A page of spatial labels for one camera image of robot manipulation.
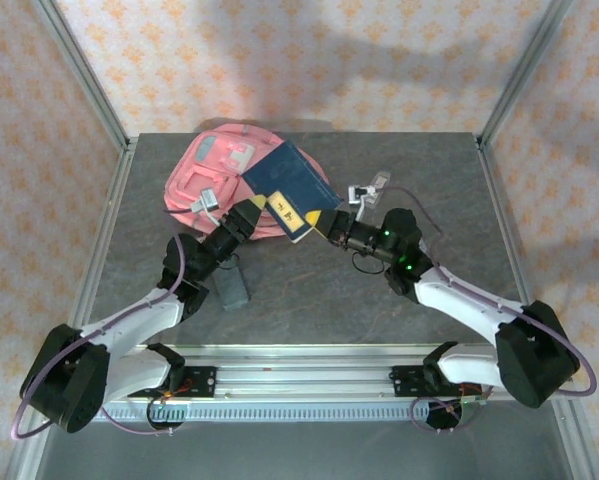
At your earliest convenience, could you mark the dark blue book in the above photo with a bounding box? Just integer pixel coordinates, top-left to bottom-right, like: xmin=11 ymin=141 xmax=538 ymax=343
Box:
xmin=242 ymin=140 xmax=345 ymax=245

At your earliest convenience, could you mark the aluminium mounting rail beam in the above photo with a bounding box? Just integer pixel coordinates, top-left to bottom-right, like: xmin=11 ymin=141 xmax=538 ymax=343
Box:
xmin=32 ymin=344 xmax=578 ymax=401

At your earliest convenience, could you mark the aluminium frame leg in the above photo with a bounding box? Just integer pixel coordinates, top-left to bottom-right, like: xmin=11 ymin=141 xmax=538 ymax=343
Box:
xmin=3 ymin=399 xmax=55 ymax=480
xmin=551 ymin=399 xmax=599 ymax=480

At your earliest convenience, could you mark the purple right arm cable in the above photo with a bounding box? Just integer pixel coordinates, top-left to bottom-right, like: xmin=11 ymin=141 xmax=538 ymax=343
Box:
xmin=389 ymin=185 xmax=598 ymax=435

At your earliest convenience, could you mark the aluminium table side rail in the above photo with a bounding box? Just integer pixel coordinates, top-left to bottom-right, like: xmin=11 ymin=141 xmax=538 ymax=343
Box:
xmin=473 ymin=135 xmax=550 ymax=362
xmin=61 ymin=135 xmax=141 ymax=362

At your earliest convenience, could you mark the grey rectangular block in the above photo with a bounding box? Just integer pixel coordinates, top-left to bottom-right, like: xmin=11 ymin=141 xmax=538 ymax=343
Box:
xmin=212 ymin=264 xmax=252 ymax=312

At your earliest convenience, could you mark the pink student backpack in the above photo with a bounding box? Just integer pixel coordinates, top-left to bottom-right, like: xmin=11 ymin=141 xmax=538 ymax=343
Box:
xmin=162 ymin=123 xmax=330 ymax=241

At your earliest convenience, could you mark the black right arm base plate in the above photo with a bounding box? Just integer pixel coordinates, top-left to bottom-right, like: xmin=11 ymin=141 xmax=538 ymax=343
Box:
xmin=389 ymin=364 xmax=482 ymax=399

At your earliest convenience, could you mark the black round base housing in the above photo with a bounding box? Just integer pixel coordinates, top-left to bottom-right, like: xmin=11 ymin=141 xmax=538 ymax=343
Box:
xmin=146 ymin=397 xmax=188 ymax=436
xmin=425 ymin=397 xmax=473 ymax=434

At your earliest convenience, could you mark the aluminium frame post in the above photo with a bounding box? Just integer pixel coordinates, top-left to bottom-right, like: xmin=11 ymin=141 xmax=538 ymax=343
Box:
xmin=31 ymin=0 xmax=130 ymax=151
xmin=478 ymin=0 xmax=575 ymax=149

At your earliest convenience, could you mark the slotted grey cable duct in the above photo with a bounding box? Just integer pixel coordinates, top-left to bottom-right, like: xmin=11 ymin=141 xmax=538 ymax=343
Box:
xmin=53 ymin=403 xmax=430 ymax=422

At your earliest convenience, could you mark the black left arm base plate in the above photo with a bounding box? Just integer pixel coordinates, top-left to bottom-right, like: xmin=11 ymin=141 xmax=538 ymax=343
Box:
xmin=127 ymin=366 xmax=218 ymax=400

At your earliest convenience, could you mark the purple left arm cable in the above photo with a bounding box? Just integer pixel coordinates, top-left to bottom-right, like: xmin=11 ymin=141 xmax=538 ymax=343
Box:
xmin=10 ymin=232 xmax=186 ymax=437

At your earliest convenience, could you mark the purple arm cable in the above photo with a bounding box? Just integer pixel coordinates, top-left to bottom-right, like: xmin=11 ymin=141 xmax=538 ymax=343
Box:
xmin=389 ymin=185 xmax=598 ymax=435
xmin=10 ymin=232 xmax=186 ymax=437

